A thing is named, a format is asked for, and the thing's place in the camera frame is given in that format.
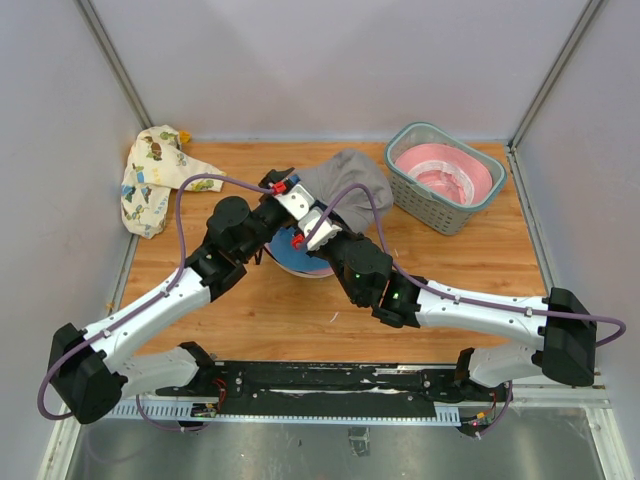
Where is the blue hat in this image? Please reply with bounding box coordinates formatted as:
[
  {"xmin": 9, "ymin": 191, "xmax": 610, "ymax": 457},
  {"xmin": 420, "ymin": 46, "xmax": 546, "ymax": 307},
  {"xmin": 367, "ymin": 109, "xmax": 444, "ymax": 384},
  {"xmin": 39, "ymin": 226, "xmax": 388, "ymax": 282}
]
[{"xmin": 268, "ymin": 227, "xmax": 326, "ymax": 273}]

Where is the grey hat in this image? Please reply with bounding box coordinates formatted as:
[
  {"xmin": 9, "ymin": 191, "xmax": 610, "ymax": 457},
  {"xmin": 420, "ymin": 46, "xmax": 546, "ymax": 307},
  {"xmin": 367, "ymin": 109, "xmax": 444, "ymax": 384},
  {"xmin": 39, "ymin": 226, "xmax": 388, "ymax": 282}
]
[{"xmin": 294, "ymin": 148, "xmax": 393, "ymax": 233}]

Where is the dusty pink hat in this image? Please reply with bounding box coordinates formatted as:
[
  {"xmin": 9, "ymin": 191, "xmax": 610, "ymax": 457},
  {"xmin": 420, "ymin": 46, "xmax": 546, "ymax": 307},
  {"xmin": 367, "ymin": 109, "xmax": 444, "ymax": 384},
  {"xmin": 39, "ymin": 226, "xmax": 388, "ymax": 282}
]
[{"xmin": 395, "ymin": 143, "xmax": 493, "ymax": 206}]

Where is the pink bucket hat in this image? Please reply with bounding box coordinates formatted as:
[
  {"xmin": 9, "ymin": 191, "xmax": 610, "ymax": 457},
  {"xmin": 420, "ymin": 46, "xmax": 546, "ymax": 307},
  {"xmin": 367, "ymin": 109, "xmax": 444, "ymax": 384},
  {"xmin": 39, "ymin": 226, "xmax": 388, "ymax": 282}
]
[{"xmin": 301, "ymin": 267, "xmax": 334, "ymax": 278}]

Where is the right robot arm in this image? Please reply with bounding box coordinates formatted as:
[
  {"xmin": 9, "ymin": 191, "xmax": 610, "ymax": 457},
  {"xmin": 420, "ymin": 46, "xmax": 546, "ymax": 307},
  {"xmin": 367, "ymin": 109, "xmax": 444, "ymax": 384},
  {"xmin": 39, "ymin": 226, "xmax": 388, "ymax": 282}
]
[{"xmin": 309, "ymin": 231, "xmax": 597, "ymax": 400}]

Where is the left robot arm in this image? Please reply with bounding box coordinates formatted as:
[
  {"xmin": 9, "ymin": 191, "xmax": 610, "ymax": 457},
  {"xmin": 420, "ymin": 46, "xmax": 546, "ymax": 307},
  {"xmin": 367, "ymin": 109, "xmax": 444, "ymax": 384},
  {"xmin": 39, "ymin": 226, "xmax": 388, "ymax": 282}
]
[{"xmin": 37, "ymin": 170, "xmax": 293, "ymax": 425}]

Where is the small yellow object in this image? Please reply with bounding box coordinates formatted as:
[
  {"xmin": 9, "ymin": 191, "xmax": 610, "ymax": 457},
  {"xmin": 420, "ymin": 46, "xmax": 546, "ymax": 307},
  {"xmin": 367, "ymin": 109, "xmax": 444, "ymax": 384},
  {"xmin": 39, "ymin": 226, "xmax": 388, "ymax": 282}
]
[{"xmin": 179, "ymin": 130, "xmax": 191, "ymax": 144}]

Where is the grey plastic basket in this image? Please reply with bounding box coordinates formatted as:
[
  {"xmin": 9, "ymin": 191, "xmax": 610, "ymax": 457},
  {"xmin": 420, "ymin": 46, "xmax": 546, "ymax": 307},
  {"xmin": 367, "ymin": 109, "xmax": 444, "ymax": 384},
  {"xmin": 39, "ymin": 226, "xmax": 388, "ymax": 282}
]
[{"xmin": 384, "ymin": 122, "xmax": 507, "ymax": 236}]

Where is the cartoon print cloth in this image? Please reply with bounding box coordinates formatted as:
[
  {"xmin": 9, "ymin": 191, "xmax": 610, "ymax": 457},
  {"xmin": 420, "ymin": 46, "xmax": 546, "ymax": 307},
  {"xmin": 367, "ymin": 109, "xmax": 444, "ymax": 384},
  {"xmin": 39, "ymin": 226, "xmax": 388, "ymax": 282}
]
[{"xmin": 120, "ymin": 125, "xmax": 223, "ymax": 239}]

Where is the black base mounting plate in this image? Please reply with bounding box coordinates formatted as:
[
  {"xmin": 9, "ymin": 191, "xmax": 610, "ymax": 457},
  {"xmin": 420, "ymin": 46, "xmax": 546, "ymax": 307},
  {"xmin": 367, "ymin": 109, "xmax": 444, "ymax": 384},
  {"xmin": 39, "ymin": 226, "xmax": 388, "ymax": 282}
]
[{"xmin": 155, "ymin": 361, "xmax": 506, "ymax": 421}]

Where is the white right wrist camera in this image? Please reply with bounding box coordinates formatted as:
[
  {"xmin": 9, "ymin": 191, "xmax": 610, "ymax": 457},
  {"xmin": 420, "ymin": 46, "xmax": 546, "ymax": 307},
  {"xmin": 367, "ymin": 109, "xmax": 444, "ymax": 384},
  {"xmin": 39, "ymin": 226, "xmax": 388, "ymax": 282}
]
[{"xmin": 291, "ymin": 208, "xmax": 342, "ymax": 252}]

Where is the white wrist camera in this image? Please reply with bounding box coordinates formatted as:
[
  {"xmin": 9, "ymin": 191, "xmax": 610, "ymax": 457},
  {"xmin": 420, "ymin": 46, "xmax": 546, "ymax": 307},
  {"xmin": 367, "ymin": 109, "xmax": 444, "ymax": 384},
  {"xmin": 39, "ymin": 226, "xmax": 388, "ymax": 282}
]
[
  {"xmin": 271, "ymin": 180, "xmax": 316, "ymax": 221},
  {"xmin": 291, "ymin": 208, "xmax": 342, "ymax": 252}
]

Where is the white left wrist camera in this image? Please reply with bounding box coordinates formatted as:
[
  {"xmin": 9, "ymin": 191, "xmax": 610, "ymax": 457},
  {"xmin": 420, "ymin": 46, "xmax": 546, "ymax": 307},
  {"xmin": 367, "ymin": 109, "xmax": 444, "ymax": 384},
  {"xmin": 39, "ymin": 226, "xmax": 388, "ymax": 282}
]
[{"xmin": 271, "ymin": 180, "xmax": 316, "ymax": 221}]

